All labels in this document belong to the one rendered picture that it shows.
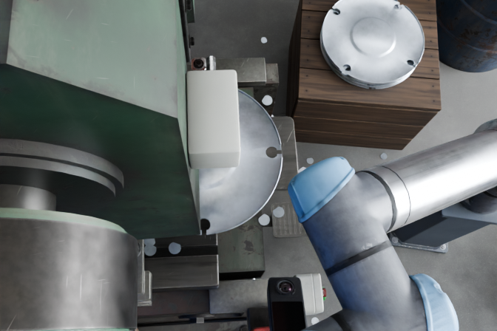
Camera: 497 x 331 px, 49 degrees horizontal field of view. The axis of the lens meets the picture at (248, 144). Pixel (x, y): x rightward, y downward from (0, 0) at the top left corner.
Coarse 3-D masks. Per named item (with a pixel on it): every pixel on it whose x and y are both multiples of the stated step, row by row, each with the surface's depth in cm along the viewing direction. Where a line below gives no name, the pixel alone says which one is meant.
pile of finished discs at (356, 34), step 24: (360, 0) 158; (384, 0) 158; (336, 24) 155; (360, 24) 155; (384, 24) 155; (408, 24) 156; (336, 48) 152; (360, 48) 152; (384, 48) 152; (408, 48) 154; (336, 72) 153; (360, 72) 150; (384, 72) 151; (408, 72) 150
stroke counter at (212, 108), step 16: (208, 64) 45; (192, 80) 43; (208, 80) 43; (224, 80) 43; (192, 96) 42; (208, 96) 42; (224, 96) 42; (192, 112) 42; (208, 112) 42; (224, 112) 42; (192, 128) 41; (208, 128) 41; (224, 128) 41; (192, 144) 41; (208, 144) 41; (224, 144) 41; (240, 144) 42; (192, 160) 42; (208, 160) 42; (224, 160) 42
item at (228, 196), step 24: (240, 96) 103; (240, 120) 101; (264, 120) 101; (264, 144) 100; (216, 168) 97; (240, 168) 98; (264, 168) 98; (216, 192) 96; (240, 192) 97; (264, 192) 97; (216, 216) 95; (240, 216) 95
